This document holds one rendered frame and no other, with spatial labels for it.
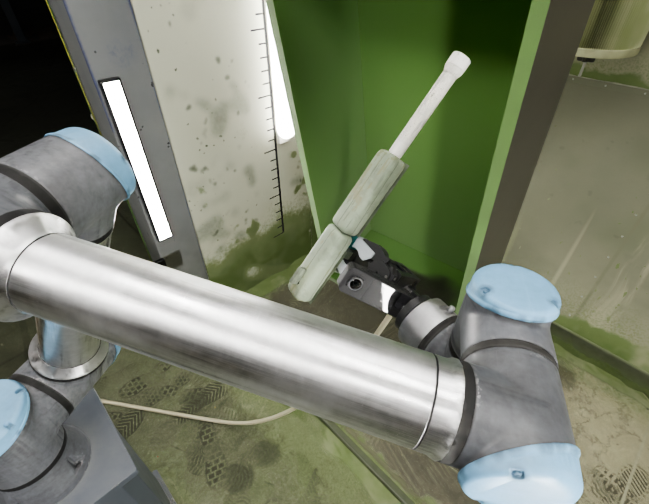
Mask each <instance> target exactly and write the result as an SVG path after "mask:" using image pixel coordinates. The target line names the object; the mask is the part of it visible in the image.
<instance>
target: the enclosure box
mask: <svg viewBox="0 0 649 504"><path fill-rule="evenodd" d="M265 1H266V5H267V10H268V15H269V19H270V24H271V28H272V33H273V37H274V42H275V46H276V51H277V56H278V60H279V65H280V69H281V74H282V78H283V83H284V87H285V92H286V96H287V101H288V106H289V110H290V115H291V119H292V124H293V128H294V133H295V137H296V142H297V147H298V151H299V156H300V160H301V165H302V169H303V174H304V178H305V183H306V188H307V192H308V197H309V201H310V206H311V210H312V215H313V219H314V224H315V228H316V233H317V238H318V239H319V238H320V236H321V235H322V233H323V232H324V230H325V229H326V227H327V226H328V225H329V224H334V222H333V217H334V216H335V214H336V213H337V211H338V210H339V208H340V207H341V205H342V204H343V202H344V201H345V199H346V198H347V196H348V195H349V193H350V192H351V190H352V189H353V187H354V186H355V185H356V183H357V182H358V180H359V179H360V177H361V176H362V174H363V173H364V171H365V170H366V168H367V167H368V165H369V164H370V162H371V161H372V159H373V158H374V156H375V155H376V153H377V152H378V151H379V150H380V149H385V150H387V151H389V149H390V148H391V147H392V145H393V144H394V142H395V141H396V139H397V138H398V136H399V135H400V133H401V132H402V130H403V129H404V128H405V126H406V125H407V123H408V122H409V120H410V119H411V117H412V116H413V114H414V113H415V112H416V110H417V109H418V107H419V106H420V104H421V103H422V101H423V100H424V98H425V97H426V95H427V94H428V93H429V91H430V90H431V88H432V87H433V85H434V84H435V82H436V81H437V79H438V78H439V76H440V75H441V74H442V72H443V70H444V67H445V63H446V62H447V60H448V59H449V57H450V56H451V54H452V53H453V52H454V51H459V52H461V53H463V54H464V55H466V56H467V57H468V58H469V59H470V65H469V66H468V68H467V69H466V70H465V72H464V73H463V75H462V76H460V77H459V78H457V79H456V80H455V82H454V83H453V85H452V86H451V87H450V89H449V90H448V92H447V93H446V95H445V96H444V97H443V99H442V100H441V102H440V103H439V105H438V106H437V107H436V109H435V110H434V112H433V113H432V114H431V116H430V117H429V119H428V120H427V122H426V123H425V124H424V126H423V127H422V129H421V130H420V132H419V133H418V134H417V136H416V137H415V139H414V140H413V142H412V143H411V144H410V146H409V147H408V149H407V150H406V152H405V153H404V154H403V156H402V157H401V158H400V159H401V160H402V161H403V162H405V163H406V164H408V165H409V167H408V169H407V170H406V172H405V173H404V174H403V176H402V177H401V179H400V180H399V181H398V183H397V184H396V186H395V187H394V188H393V190H392V191H391V193H390V194H389V195H388V197H387V198H386V200H385V201H384V202H383V204H382V205H381V207H380V208H379V209H378V211H377V212H376V214H375V215H374V216H373V218H372V219H371V221H370V222H369V223H368V225H367V226H366V228H365V229H364V230H363V232H362V233H361V235H360V236H361V237H363V238H365V239H367V240H369V241H371V242H374V243H376V244H378V245H380V246H382V247H383V248H384V249H385V250H386V251H387V252H388V254H389V258H390V259H392V260H394V261H397V262H400V263H402V264H403V265H405V266H406V267H407V268H408V269H409V270H410V271H411V272H412V273H413V274H415V275H416V276H417V277H418V278H419V279H420V280H421V281H420V282H419V283H418V285H417V286H416V292H417V293H418V294H419V295H428V296H429V297H430V298H431V299H433V298H439V299H441V300H442V301H443V302H444V303H445V304H446V305H448V306H450V305H453V306H454V307H455V309H456V310H455V311H454V312H455V313H456V314H457V315H458V313H459V310H460V308H461V305H462V302H463V299H464V297H465V294H466V286H467V284H468V283H469V282H470V281H471V279H472V277H473V275H474V273H475V272H476V271H477V270H479V269H480V268H482V267H484V266H487V265H491V264H501V263H502V260H503V257H504V254H505V251H506V249H507V246H508V243H509V240H510V237H511V235H512V232H513V229H514V226H515V223H516V221H517V218H518V215H519V212H520V209H521V207H522V204H523V201H524V198H525V195H526V193H527V190H528V187H529V184H530V181H531V179H532V176H533V173H534V170H535V167H536V165H537V162H538V159H539V156H540V153H541V151H542V148H543V145H544V142H545V139H546V137H547V134H548V131H549V128H550V125H551V123H552V120H553V117H554V114H555V111H556V109H557V106H558V103H559V100H560V97H561V95H562V92H563V89H564V86H565V83H566V81H567V78H568V75H569V72H570V69H571V67H572V64H573V61H574V58H575V55H576V53H577V50H578V47H579V44H580V41H581V39H582V36H583V33H584V30H585V27H586V25H587V22H588V19H589V16H590V13H591V11H592V8H593V5H594V2H595V0H265Z"/></svg>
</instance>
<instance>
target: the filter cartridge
mask: <svg viewBox="0 0 649 504"><path fill-rule="evenodd" d="M648 31H649V0H595V2H594V5H593V8H592V11H591V13H590V16H589V19H588V22H587V25H586V27H585V30H584V33H583V36H582V39H581V41H580V44H579V47H578V50H577V53H576V55H575V56H577V60H578V61H582V62H583V65H582V67H581V70H580V72H579V75H578V76H579V77H581V75H582V73H583V70H584V68H585V65H586V63H587V62H594V61H595V59H622V58H630V57H634V56H636V55H637V54H638V53H639V51H640V49H641V47H642V43H643V41H644V39H645V37H646V35H647V33H648Z"/></svg>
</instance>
